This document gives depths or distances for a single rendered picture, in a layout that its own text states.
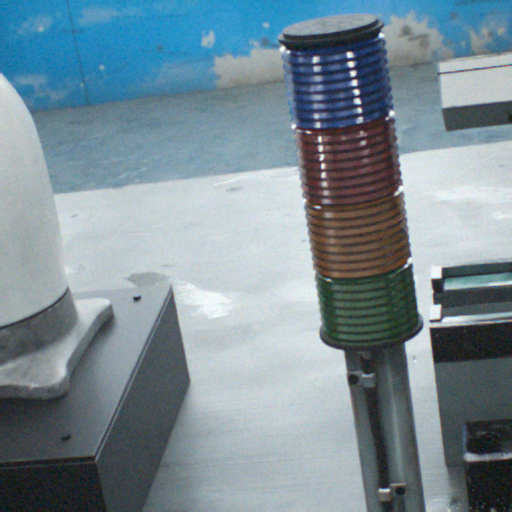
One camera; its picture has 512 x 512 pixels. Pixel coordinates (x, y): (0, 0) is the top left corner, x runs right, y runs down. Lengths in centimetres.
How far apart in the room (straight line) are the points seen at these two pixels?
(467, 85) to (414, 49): 540
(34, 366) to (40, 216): 13
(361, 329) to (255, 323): 68
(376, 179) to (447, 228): 92
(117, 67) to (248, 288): 535
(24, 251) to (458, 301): 38
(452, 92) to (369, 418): 52
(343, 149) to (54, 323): 47
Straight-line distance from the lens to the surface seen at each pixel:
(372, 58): 69
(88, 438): 98
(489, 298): 111
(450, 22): 660
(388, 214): 71
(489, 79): 123
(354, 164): 70
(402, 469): 80
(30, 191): 106
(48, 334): 109
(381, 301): 73
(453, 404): 104
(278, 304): 145
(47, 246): 108
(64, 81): 691
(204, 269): 160
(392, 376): 77
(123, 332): 115
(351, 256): 72
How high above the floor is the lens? 133
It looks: 19 degrees down
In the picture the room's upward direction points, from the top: 9 degrees counter-clockwise
